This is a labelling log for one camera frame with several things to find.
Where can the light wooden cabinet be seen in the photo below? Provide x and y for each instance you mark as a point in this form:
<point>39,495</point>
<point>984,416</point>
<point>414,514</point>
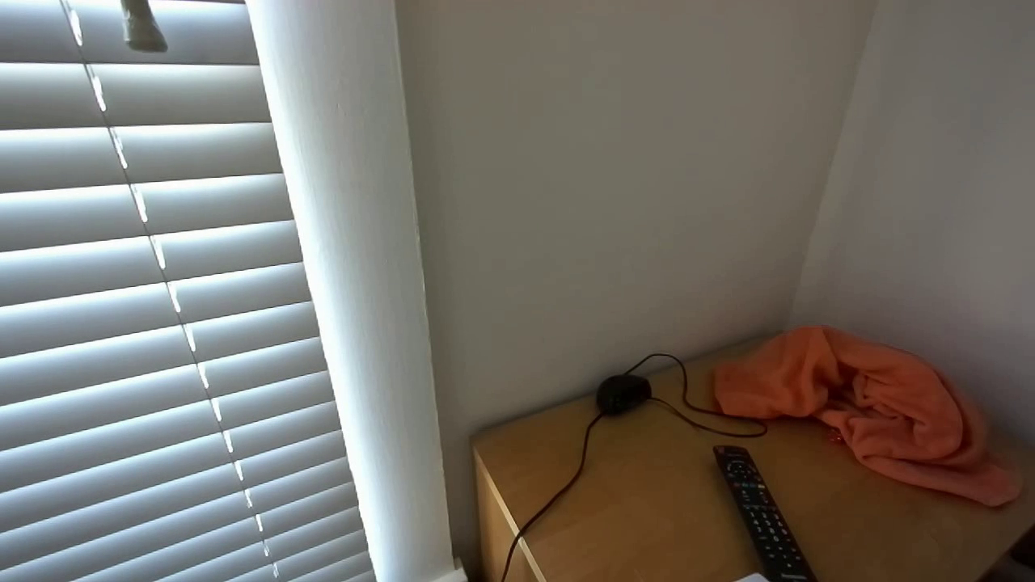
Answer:
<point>646,495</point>

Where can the black round puck device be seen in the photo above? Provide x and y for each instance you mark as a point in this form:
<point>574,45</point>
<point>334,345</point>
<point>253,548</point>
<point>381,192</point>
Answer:
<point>621,395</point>

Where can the black remote control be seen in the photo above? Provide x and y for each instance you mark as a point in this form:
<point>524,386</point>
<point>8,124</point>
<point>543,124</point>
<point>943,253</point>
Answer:
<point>760,506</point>

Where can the orange towel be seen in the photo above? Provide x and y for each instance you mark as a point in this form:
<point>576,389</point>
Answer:
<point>860,398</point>

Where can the small white object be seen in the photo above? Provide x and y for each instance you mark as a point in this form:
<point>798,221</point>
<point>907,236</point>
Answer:
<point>752,577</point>

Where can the white window blinds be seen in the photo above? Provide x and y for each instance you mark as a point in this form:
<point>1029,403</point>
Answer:
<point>130,355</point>

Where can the grey blind wand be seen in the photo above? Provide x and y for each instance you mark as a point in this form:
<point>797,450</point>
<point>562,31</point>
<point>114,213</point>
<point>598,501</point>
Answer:
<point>142,26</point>

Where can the white window frame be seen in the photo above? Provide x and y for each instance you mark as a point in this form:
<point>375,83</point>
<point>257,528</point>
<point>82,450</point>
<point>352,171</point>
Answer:
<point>342,270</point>

